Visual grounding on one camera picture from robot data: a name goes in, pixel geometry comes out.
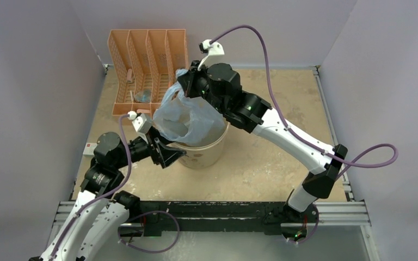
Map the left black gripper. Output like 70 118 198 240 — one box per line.
114 125 186 169

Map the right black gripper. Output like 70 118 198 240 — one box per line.
179 60 227 115

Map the beige capybara trash bin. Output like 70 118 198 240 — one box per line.
172 120 230 169

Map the blue plastic trash bag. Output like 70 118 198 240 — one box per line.
152 82 227 147

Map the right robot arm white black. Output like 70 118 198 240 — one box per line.
177 60 348 221

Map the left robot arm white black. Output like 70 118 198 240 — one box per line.
32 128 186 260

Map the pink eraser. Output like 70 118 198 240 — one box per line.
136 109 151 114

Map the pink plastic file organizer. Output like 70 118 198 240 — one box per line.
108 29 189 117

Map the white red small box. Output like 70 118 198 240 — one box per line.
83 143 97 156

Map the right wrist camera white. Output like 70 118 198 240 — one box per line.
198 39 225 71

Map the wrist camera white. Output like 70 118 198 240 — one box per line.
198 39 225 71
127 111 152 144

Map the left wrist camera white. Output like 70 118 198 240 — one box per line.
127 111 152 144

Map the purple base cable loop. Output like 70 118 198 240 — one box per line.
116 210 180 254

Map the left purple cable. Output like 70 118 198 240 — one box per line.
48 114 134 261

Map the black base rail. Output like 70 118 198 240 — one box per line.
105 196 319 238

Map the aluminium frame rail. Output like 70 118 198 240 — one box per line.
43 201 381 261

